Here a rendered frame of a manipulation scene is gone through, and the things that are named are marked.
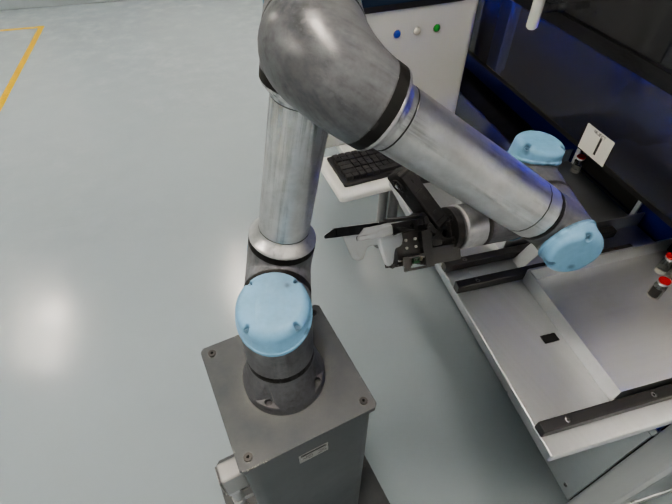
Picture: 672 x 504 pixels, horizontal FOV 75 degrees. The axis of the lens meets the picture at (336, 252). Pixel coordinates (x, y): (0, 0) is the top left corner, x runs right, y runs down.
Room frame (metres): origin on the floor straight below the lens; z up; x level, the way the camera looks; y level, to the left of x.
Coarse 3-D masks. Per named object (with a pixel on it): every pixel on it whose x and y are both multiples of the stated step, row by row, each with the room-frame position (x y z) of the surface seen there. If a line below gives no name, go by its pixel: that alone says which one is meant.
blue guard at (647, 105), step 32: (480, 0) 1.40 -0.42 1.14; (480, 32) 1.37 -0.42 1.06; (512, 32) 1.22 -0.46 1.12; (544, 32) 1.10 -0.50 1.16; (512, 64) 1.18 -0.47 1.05; (544, 64) 1.07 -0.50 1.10; (576, 64) 0.97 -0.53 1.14; (608, 64) 0.89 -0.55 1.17; (544, 96) 1.03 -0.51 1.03; (576, 96) 0.94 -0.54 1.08; (608, 96) 0.86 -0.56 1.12; (640, 96) 0.79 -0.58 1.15; (576, 128) 0.90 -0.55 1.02; (608, 128) 0.83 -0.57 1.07; (640, 128) 0.76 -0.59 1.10; (608, 160) 0.79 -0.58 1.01; (640, 160) 0.73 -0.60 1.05; (640, 192) 0.69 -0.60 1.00
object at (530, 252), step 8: (528, 248) 0.62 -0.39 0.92; (520, 256) 0.62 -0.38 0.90; (528, 256) 0.61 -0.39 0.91; (536, 256) 0.60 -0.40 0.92; (496, 264) 0.61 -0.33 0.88; (504, 264) 0.61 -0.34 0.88; (512, 264) 0.61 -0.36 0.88; (520, 264) 0.60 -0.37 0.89; (472, 272) 0.59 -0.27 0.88; (480, 272) 0.59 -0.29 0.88; (488, 272) 0.59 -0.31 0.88
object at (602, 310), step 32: (608, 256) 0.61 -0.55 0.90; (640, 256) 0.63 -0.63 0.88; (544, 288) 0.55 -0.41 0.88; (576, 288) 0.55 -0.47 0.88; (608, 288) 0.55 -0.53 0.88; (640, 288) 0.55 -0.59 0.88; (576, 320) 0.47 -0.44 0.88; (608, 320) 0.47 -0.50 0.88; (640, 320) 0.47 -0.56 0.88; (576, 352) 0.40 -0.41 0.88; (608, 352) 0.40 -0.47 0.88; (640, 352) 0.40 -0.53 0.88; (608, 384) 0.33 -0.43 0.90; (640, 384) 0.33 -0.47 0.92
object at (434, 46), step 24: (384, 0) 1.20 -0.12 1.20; (408, 0) 1.23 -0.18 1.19; (432, 0) 1.26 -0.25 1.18; (456, 0) 1.28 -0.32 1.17; (384, 24) 1.21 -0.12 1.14; (408, 24) 1.24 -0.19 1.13; (432, 24) 1.26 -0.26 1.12; (456, 24) 1.29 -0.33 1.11; (408, 48) 1.24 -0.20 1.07; (432, 48) 1.27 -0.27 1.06; (456, 48) 1.30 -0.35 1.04; (432, 72) 1.27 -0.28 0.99; (456, 72) 1.30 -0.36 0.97; (432, 96) 1.28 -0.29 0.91; (456, 96) 1.31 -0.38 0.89; (336, 144) 1.16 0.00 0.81
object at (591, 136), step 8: (592, 128) 0.86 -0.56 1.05; (584, 136) 0.87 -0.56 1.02; (592, 136) 0.85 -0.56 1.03; (600, 136) 0.83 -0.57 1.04; (584, 144) 0.86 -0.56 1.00; (592, 144) 0.84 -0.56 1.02; (600, 144) 0.82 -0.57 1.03; (608, 144) 0.81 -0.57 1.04; (592, 152) 0.83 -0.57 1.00; (600, 152) 0.82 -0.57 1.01; (608, 152) 0.80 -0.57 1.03; (600, 160) 0.81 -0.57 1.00
